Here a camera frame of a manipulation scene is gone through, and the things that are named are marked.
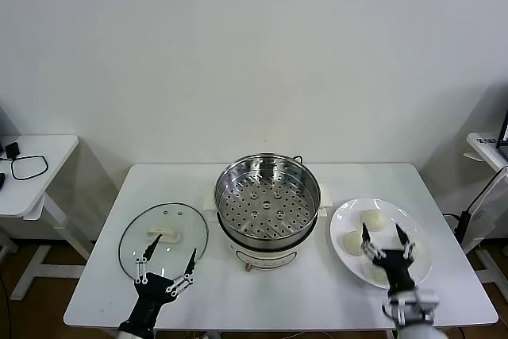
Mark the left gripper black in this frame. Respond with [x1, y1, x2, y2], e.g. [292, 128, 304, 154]
[118, 233, 198, 333]

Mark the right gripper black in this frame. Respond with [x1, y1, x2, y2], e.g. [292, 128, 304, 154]
[360, 222, 418, 297]

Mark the white steamed baozi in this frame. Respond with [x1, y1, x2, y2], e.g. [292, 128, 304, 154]
[364, 261, 392, 287]
[392, 234, 425, 263]
[341, 230, 364, 256]
[360, 210, 389, 233]

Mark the glass lid with white handle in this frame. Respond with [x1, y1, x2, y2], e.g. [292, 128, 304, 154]
[117, 202, 210, 279]

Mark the steel perforated steamer basket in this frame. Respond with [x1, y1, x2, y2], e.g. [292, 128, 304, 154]
[214, 152, 321, 245]

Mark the white round plate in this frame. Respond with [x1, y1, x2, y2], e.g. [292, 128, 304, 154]
[329, 196, 433, 291]

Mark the white electric cooker base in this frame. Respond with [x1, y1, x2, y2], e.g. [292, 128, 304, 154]
[202, 182, 333, 275]

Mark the dark laptop screen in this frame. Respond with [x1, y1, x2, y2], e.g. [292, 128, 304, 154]
[498, 110, 508, 148]

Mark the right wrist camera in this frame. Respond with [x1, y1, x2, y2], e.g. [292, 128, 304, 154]
[381, 289, 441, 326]

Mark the black power adapter with cable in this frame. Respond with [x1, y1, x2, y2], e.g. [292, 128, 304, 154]
[442, 166, 508, 245]

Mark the black cable loop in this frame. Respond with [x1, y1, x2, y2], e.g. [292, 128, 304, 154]
[10, 155, 49, 181]

